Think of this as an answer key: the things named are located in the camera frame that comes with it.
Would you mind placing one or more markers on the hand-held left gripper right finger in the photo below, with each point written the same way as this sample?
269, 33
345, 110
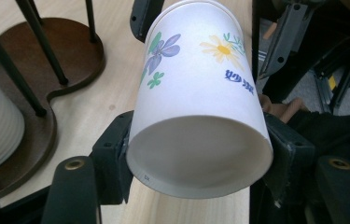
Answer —
291, 155

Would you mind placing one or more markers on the dark brown cup holder rack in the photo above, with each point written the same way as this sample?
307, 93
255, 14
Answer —
70, 46

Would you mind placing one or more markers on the yellow floor tape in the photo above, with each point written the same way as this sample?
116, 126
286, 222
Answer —
332, 82

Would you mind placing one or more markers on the floral paper cup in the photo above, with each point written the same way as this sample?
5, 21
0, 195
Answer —
194, 93

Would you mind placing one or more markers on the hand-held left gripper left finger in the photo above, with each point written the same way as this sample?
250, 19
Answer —
112, 155

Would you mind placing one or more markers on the black stand leg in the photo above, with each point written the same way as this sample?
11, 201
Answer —
348, 77

